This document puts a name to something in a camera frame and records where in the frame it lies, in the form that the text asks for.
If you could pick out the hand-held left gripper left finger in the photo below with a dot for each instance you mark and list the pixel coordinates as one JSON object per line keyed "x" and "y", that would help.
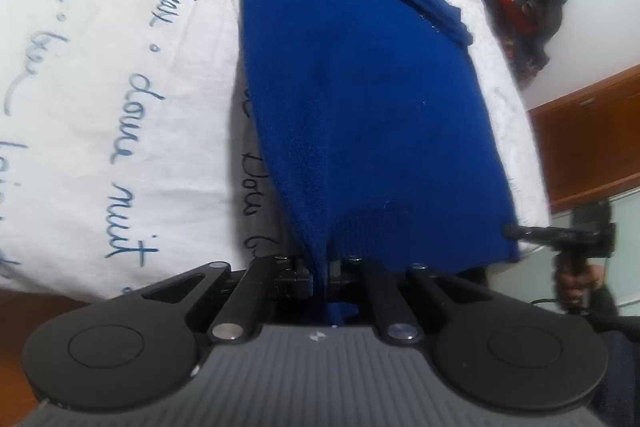
{"x": 295, "y": 279}

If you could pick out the wooden cabinet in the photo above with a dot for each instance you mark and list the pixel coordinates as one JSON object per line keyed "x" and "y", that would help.
{"x": 590, "y": 137}

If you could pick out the red cloth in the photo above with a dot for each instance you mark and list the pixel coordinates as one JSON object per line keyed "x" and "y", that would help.
{"x": 515, "y": 9}

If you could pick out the person's right hand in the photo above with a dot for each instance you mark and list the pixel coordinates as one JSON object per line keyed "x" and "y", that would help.
{"x": 582, "y": 284}

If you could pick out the blue knit sweater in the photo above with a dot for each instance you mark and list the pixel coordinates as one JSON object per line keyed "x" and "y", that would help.
{"x": 360, "y": 107}

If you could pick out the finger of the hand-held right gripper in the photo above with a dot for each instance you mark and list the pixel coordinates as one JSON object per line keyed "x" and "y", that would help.
{"x": 535, "y": 233}

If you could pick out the white script-print bed cover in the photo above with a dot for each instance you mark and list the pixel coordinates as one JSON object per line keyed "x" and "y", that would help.
{"x": 115, "y": 97}

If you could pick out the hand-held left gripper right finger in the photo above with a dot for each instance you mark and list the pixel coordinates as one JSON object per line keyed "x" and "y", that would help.
{"x": 345, "y": 278}

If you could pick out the person's right forearm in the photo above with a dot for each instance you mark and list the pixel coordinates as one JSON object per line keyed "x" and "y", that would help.
{"x": 612, "y": 312}

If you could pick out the person's dark pants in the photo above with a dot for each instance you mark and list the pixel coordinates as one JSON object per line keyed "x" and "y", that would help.
{"x": 622, "y": 382}

